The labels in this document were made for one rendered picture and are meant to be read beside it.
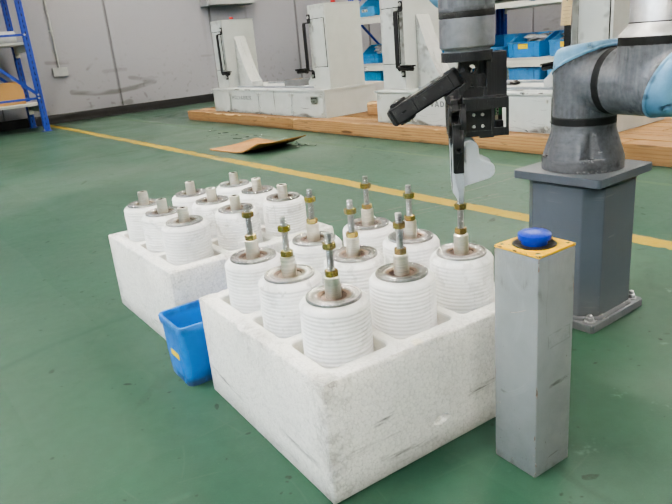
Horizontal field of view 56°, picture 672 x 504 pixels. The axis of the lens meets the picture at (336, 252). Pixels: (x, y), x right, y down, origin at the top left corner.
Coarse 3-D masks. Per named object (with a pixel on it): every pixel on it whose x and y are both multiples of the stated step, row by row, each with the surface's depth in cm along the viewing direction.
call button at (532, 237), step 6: (528, 228) 79; (534, 228) 79; (540, 228) 79; (522, 234) 77; (528, 234) 77; (534, 234) 77; (540, 234) 77; (546, 234) 76; (522, 240) 77; (528, 240) 77; (534, 240) 76; (540, 240) 76; (546, 240) 76; (528, 246) 77; (534, 246) 77; (540, 246) 77
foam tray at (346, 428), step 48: (240, 336) 95; (384, 336) 87; (432, 336) 86; (480, 336) 91; (240, 384) 101; (288, 384) 85; (336, 384) 78; (384, 384) 82; (432, 384) 88; (480, 384) 94; (288, 432) 89; (336, 432) 80; (384, 432) 84; (432, 432) 90; (336, 480) 81
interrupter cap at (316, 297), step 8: (320, 288) 87; (344, 288) 86; (352, 288) 86; (312, 296) 84; (320, 296) 85; (344, 296) 84; (352, 296) 83; (360, 296) 83; (312, 304) 82; (320, 304) 81; (328, 304) 81; (336, 304) 81; (344, 304) 81
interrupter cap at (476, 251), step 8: (440, 248) 98; (448, 248) 98; (472, 248) 97; (480, 248) 97; (440, 256) 95; (448, 256) 94; (456, 256) 94; (464, 256) 94; (472, 256) 93; (480, 256) 93
